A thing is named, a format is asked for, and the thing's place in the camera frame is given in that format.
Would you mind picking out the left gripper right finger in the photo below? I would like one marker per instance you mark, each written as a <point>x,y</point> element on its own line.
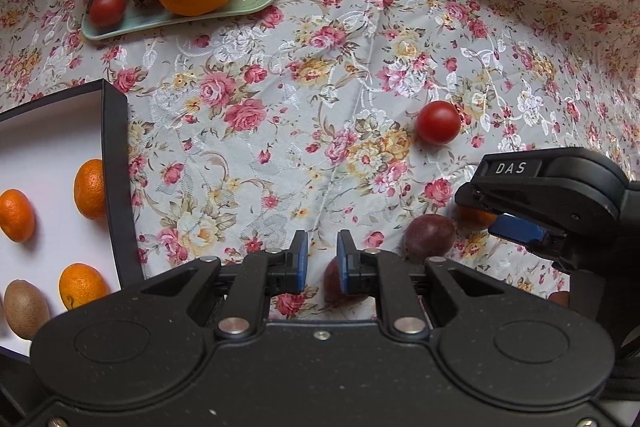
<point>359,269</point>

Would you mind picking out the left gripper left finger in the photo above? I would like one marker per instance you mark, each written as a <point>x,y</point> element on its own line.
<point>280,270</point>

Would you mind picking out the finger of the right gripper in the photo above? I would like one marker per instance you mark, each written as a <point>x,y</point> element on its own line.
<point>517,230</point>

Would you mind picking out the small orange mandarin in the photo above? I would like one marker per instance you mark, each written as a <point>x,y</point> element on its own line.
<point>474,219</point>

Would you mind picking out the dark plum under gripper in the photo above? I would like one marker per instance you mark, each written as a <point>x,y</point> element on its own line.
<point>331,284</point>

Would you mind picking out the dark plum near gripper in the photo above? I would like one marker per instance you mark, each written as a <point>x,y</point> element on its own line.
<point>430,235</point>

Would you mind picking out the dark red plum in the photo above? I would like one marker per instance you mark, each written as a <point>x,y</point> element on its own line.
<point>561,298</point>

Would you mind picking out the floral tablecloth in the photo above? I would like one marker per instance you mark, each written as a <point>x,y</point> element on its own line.
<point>303,115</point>

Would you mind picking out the mandarin in box lower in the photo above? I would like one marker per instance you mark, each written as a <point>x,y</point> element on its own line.
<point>80,284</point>

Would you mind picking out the mandarin in box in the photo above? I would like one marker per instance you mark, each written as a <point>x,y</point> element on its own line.
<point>80,284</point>
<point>17,218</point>
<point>89,190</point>

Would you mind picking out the mandarin in box right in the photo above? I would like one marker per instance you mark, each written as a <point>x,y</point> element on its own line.
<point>89,190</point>

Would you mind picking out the brown kiwi in box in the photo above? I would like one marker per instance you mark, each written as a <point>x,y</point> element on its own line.
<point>26,309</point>

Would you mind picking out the mandarin in box left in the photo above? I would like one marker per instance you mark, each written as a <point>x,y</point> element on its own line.
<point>17,218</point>

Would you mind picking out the small red tomato on tray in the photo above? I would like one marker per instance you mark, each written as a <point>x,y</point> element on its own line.
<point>106,13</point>

